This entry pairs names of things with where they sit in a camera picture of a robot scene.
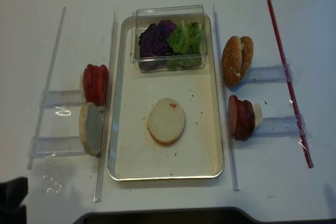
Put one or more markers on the tomato slice outer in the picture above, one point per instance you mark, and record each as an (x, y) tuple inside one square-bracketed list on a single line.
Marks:
[(90, 78)]

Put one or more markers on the clear pusher track top bun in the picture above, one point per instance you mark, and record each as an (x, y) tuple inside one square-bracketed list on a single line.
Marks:
[(270, 74)]

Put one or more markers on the clear rail left outer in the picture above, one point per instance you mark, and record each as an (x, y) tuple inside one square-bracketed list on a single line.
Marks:
[(46, 90)]

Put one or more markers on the clear plastic salad box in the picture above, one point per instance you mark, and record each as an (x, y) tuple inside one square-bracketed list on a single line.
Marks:
[(143, 18)]

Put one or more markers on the tomato slice inner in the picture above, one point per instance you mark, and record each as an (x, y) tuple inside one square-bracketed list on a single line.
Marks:
[(102, 83)]

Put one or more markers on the clear pusher track bun left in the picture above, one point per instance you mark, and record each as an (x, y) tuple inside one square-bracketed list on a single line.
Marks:
[(55, 146)]

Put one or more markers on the bun slice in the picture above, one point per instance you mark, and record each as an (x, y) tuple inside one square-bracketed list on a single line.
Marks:
[(166, 121), (90, 128)]

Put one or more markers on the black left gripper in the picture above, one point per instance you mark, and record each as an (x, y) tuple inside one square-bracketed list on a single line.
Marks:
[(13, 193)]

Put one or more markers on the meat patty back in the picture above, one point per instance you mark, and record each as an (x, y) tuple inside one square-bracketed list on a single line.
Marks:
[(250, 119)]

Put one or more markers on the clear pusher track bun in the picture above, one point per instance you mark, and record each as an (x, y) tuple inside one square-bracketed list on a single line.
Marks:
[(270, 74), (55, 146)]

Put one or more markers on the sesame top bun back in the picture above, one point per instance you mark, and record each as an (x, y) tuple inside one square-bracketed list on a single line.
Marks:
[(247, 55)]

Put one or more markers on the sesame top bun front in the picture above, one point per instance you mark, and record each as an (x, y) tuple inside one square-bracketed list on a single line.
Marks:
[(232, 61)]

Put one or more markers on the meat patty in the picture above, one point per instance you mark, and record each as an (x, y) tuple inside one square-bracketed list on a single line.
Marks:
[(237, 117), (250, 119)]

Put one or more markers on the green lettuce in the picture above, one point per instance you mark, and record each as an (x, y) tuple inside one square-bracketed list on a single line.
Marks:
[(185, 39)]

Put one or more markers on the tomato slice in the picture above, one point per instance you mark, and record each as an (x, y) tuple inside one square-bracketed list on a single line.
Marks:
[(90, 78), (102, 83)]

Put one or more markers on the sesame bun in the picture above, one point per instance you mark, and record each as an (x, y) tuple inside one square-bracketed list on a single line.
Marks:
[(232, 61), (247, 55)]

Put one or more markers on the clear pusher track tomato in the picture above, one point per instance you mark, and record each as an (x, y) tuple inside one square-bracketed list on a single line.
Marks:
[(62, 98)]

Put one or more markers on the meat patty front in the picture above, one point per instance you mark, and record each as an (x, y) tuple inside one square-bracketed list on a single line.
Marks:
[(237, 117)]

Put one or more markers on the clear tape patch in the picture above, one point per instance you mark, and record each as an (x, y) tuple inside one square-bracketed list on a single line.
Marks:
[(53, 175)]

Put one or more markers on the red rail right outer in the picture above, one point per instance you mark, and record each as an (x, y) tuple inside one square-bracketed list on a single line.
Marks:
[(303, 139)]

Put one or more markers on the clear pusher track meat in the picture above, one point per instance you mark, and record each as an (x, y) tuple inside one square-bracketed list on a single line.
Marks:
[(281, 127)]

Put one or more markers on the purple lettuce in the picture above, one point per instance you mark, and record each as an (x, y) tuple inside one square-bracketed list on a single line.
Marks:
[(153, 41)]

